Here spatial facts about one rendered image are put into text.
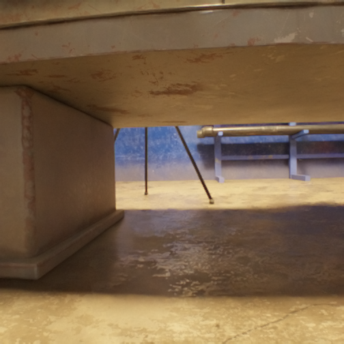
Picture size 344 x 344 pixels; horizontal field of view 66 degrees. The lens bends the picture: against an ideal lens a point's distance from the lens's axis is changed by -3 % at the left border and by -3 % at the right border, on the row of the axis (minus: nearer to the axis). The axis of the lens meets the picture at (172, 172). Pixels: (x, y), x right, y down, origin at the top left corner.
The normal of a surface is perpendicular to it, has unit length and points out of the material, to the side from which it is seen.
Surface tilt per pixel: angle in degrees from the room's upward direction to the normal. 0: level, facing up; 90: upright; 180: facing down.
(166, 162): 90
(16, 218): 90
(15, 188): 90
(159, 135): 90
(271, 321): 0
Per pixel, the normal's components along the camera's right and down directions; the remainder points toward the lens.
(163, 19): -0.09, 0.03
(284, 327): -0.02, -1.00
